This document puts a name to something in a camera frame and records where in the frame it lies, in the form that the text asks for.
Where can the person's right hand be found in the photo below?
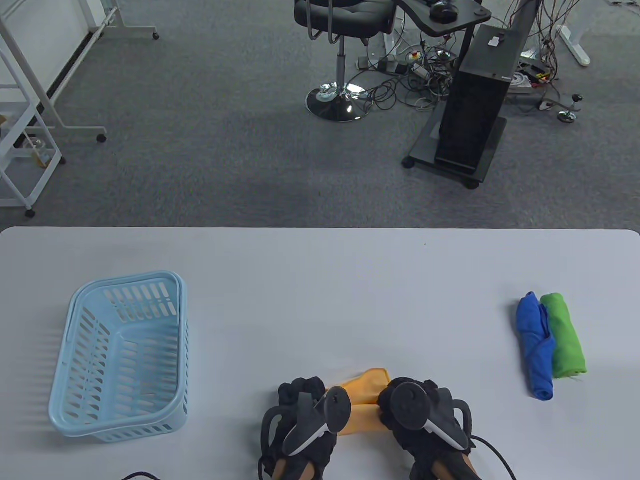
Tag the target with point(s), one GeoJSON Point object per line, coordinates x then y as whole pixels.
{"type": "Point", "coordinates": [415, 450]}

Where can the person's left hand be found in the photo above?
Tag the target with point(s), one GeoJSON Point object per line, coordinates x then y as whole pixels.
{"type": "Point", "coordinates": [300, 387]}

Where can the orange towel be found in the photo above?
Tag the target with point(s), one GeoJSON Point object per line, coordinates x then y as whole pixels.
{"type": "Point", "coordinates": [365, 395]}

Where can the blue towel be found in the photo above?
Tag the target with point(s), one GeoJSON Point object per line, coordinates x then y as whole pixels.
{"type": "Point", "coordinates": [535, 345]}

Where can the green towel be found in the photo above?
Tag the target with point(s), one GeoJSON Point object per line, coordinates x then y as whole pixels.
{"type": "Point", "coordinates": [565, 335]}

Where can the person's left forearm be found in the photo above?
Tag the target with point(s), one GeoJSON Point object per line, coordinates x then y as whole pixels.
{"type": "Point", "coordinates": [282, 470]}

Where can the grey white left hand controller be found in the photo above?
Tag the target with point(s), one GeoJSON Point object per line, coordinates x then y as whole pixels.
{"type": "Point", "coordinates": [335, 410]}

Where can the grey white hand controller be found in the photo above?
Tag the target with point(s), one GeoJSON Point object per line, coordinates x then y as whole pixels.
{"type": "Point", "coordinates": [410, 405]}
{"type": "Point", "coordinates": [335, 410]}

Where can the grey white right hand controller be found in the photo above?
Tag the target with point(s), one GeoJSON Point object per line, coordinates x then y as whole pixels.
{"type": "Point", "coordinates": [410, 405]}

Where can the light blue plastic basket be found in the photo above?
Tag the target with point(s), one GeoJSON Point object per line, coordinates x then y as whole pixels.
{"type": "Point", "coordinates": [75, 415]}

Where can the black wheeled cart base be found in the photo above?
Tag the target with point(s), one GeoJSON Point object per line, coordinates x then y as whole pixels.
{"type": "Point", "coordinates": [425, 150]}

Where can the black computer tower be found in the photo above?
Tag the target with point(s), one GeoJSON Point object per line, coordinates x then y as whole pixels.
{"type": "Point", "coordinates": [472, 115]}

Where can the black office chair chrome base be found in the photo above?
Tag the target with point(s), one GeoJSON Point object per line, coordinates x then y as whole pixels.
{"type": "Point", "coordinates": [345, 12]}

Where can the white shelf rack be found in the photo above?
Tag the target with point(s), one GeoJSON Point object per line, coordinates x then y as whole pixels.
{"type": "Point", "coordinates": [30, 107]}

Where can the black computer mouse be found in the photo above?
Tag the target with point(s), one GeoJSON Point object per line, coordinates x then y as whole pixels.
{"type": "Point", "coordinates": [442, 11]}

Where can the black side desk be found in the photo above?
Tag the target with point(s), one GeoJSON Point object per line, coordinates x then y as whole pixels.
{"type": "Point", "coordinates": [465, 15]}

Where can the white wheeled board stand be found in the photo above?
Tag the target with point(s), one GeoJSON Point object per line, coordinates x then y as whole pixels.
{"type": "Point", "coordinates": [122, 15]}

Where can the white desk leg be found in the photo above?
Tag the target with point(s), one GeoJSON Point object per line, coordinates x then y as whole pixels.
{"type": "Point", "coordinates": [575, 45]}

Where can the white wheeled metal frame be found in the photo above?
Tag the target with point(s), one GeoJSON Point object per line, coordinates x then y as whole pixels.
{"type": "Point", "coordinates": [47, 102]}

